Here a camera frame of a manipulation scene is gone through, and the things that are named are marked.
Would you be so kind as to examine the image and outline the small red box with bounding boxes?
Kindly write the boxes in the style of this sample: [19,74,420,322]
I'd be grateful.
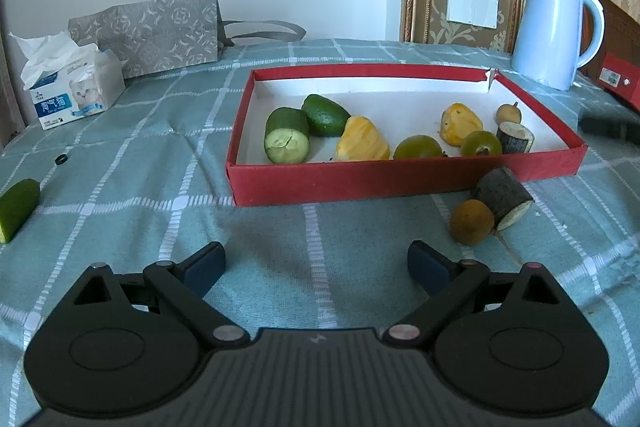
[597,52,640,110]

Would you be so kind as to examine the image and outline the white wall switch panel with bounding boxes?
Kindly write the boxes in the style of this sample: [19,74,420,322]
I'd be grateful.
[446,0,498,29]

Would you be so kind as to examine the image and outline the grey patterned paper bag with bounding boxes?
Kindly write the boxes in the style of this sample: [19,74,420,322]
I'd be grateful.
[67,0,306,79]

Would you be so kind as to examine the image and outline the cut cucumber piece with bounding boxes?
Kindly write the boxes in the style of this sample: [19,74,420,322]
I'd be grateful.
[264,106,310,165]

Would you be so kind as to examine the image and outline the green round fruit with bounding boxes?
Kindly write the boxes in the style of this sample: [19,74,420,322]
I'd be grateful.
[393,134,444,159]
[460,130,502,157]

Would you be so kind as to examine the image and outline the cat print tissue box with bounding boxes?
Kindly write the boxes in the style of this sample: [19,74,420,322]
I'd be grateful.
[14,31,125,130]

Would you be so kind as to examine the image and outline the small yellow jackfruit piece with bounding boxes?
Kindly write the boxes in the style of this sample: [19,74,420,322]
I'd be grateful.
[439,103,484,147]

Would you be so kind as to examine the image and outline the tan longan fruit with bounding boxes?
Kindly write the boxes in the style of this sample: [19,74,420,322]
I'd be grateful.
[496,102,522,124]

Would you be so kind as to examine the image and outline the red shallow cardboard box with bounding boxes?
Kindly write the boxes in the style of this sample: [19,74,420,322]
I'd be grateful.
[226,64,587,207]

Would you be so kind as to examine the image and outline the large yellow jackfruit piece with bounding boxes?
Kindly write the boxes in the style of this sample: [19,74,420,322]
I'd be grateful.
[333,116,390,161]

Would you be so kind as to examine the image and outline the green avocado wedge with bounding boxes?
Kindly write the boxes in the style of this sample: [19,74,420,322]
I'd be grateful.
[302,94,350,138]

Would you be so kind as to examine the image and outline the light blue electric kettle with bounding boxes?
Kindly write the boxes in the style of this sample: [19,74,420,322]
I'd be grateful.
[511,0,605,91]

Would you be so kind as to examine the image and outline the orange brown round fruit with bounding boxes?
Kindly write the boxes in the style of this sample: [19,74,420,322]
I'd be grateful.
[449,199,495,246]

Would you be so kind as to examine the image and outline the green lime wedge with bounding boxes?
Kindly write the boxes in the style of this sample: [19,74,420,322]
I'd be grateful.
[0,179,40,244]

